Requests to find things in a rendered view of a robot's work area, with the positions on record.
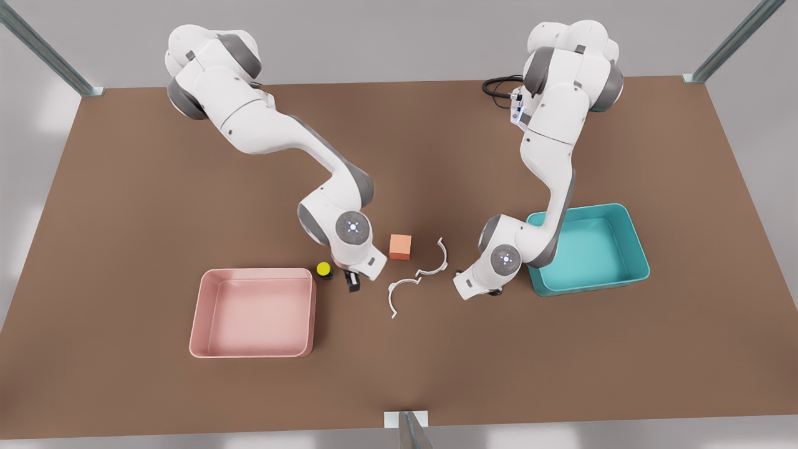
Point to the blue storage box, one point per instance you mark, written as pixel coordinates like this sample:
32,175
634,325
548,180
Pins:
592,252

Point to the yellow button on black base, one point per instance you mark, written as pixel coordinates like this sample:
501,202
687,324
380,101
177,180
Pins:
323,269

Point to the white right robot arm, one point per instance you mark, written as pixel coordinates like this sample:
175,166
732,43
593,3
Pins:
262,125

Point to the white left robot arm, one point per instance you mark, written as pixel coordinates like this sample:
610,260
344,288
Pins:
555,112

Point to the silver frame post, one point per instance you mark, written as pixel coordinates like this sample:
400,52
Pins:
729,40
43,50
411,430

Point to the white curved bracket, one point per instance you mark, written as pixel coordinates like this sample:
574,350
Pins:
395,293
438,262

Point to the pink storage box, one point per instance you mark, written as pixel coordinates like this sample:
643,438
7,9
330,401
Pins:
252,315

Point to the orange cube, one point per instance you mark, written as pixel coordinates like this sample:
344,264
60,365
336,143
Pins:
400,247

